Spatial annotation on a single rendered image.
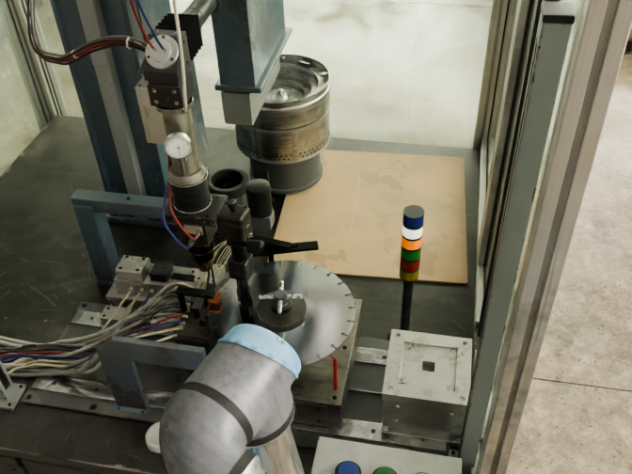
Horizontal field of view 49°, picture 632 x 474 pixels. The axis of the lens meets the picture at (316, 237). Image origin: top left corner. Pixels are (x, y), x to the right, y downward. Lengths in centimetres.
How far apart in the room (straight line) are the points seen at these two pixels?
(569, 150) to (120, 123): 138
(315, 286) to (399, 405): 33
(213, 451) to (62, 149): 189
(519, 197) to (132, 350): 88
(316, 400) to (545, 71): 90
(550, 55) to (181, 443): 64
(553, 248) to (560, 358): 189
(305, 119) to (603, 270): 166
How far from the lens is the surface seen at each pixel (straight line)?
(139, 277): 182
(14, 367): 189
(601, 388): 277
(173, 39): 123
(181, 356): 148
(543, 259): 94
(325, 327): 153
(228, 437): 88
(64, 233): 223
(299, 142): 206
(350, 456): 140
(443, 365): 154
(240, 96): 162
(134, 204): 177
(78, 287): 204
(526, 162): 97
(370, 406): 164
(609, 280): 317
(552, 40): 89
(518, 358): 110
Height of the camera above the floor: 210
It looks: 41 degrees down
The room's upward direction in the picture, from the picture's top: 3 degrees counter-clockwise
